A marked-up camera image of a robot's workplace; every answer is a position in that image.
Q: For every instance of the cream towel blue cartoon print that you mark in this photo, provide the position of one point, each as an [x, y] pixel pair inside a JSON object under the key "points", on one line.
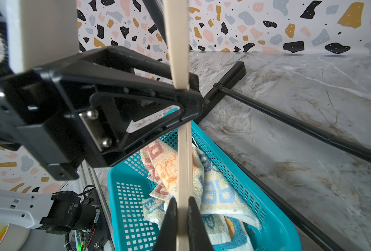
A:
{"points": [[225, 234]]}

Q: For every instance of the cream RABBIT lettered towel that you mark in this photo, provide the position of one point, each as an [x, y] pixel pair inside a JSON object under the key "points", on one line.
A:
{"points": [[213, 193]]}

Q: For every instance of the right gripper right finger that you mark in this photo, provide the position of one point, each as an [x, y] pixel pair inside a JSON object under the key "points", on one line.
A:
{"points": [[198, 237]]}

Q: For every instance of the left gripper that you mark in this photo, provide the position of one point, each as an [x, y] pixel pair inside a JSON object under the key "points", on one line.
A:
{"points": [[91, 107]]}

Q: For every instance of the aluminium rail base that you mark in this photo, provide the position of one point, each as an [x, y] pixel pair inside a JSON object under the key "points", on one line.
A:
{"points": [[93, 231]]}

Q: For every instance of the black clothes rack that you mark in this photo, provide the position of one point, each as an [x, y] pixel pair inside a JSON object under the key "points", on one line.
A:
{"points": [[298, 123]]}

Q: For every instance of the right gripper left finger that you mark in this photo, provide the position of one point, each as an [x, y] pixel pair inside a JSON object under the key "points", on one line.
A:
{"points": [[166, 240]]}

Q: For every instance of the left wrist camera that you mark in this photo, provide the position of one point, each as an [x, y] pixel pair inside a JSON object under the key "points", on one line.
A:
{"points": [[39, 32]]}

